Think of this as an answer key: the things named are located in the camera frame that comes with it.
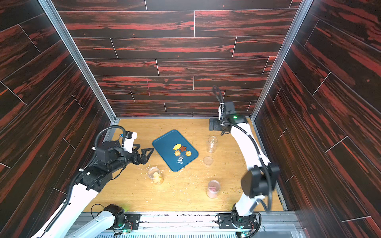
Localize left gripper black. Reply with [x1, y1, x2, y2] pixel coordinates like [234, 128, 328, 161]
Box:
[108, 143, 153, 175]

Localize clear jar with yellow cookies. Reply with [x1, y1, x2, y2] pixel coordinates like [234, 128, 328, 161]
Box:
[147, 167, 164, 185]

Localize clear jar with star cookies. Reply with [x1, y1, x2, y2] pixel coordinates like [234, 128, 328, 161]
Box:
[207, 136, 218, 153]

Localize clear jar lid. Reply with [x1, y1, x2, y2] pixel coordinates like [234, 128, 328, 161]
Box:
[203, 156, 214, 166]

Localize yellow fish shaped cookie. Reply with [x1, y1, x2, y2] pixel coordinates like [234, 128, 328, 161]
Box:
[173, 144, 182, 151]

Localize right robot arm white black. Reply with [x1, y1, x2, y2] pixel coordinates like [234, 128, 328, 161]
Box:
[209, 115, 280, 227]

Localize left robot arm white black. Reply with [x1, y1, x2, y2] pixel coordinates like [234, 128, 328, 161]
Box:
[32, 140, 154, 238]

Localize clear jar with pink cookies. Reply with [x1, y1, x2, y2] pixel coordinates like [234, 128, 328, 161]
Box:
[206, 180, 221, 199]

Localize teal plastic tray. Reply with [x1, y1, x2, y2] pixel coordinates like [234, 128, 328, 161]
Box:
[152, 130, 199, 172]

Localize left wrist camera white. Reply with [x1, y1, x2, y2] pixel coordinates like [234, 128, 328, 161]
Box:
[123, 131, 138, 153]

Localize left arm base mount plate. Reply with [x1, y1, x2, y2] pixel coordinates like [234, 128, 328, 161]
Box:
[107, 213, 141, 232]

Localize aluminium front rail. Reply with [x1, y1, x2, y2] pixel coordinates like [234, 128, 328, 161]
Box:
[53, 212, 306, 238]

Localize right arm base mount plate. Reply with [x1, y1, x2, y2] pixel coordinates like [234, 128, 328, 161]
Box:
[214, 213, 260, 230]

